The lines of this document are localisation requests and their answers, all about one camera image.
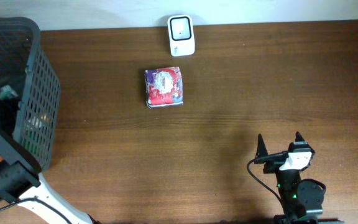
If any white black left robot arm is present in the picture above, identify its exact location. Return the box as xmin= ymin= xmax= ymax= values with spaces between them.
xmin=0 ymin=129 xmax=98 ymax=223

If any small green tissue pack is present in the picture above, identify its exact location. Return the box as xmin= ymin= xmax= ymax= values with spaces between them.
xmin=0 ymin=85 xmax=19 ymax=100

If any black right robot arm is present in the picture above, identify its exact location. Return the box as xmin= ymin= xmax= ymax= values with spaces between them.
xmin=247 ymin=132 xmax=343 ymax=224

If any red purple tissue pack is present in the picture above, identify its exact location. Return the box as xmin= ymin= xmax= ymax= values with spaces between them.
xmin=144 ymin=67 xmax=183 ymax=108

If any grey plastic mesh basket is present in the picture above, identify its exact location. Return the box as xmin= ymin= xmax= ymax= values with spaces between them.
xmin=0 ymin=17 xmax=61 ymax=170

